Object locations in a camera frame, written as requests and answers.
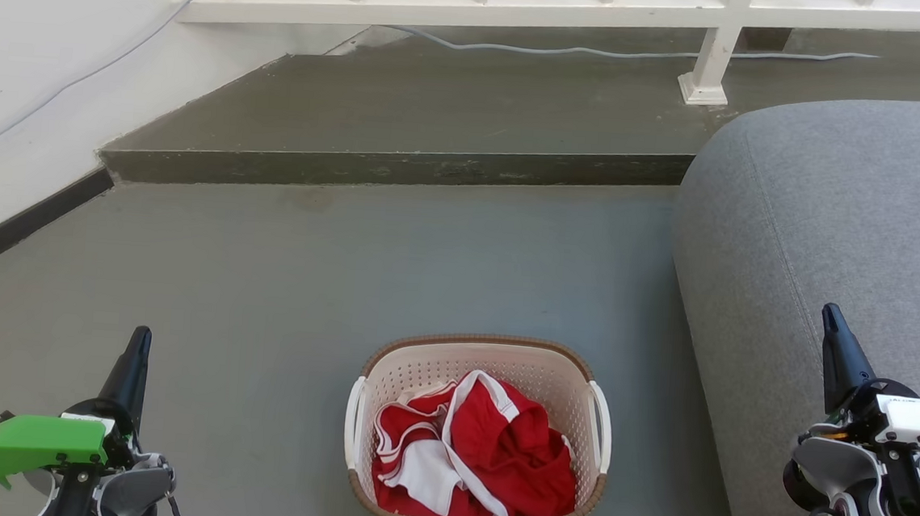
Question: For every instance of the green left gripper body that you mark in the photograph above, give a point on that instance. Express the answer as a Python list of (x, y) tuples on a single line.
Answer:
[(30, 440)]

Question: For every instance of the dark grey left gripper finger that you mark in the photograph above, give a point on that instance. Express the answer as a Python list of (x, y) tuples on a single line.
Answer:
[(129, 376)]

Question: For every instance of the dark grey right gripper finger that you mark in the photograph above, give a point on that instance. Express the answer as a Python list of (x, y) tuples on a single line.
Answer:
[(841, 361)]

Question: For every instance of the cream plastic laundry basket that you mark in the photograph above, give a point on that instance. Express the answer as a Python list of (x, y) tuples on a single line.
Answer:
[(549, 373)]

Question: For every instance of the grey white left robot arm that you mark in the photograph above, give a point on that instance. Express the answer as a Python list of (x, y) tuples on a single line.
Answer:
[(124, 493)]

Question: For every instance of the red and white garment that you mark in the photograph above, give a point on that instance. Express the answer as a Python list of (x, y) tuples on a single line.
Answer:
[(503, 447)]

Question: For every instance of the grey fabric sofa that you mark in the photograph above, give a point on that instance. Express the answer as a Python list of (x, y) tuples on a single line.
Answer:
[(834, 227)]

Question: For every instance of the black baseboard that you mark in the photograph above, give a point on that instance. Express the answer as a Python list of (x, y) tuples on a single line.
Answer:
[(25, 219)]

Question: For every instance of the raised concrete step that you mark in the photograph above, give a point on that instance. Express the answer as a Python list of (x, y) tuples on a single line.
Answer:
[(437, 119)]

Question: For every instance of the white railing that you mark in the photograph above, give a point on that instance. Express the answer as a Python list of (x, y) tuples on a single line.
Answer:
[(461, 9)]

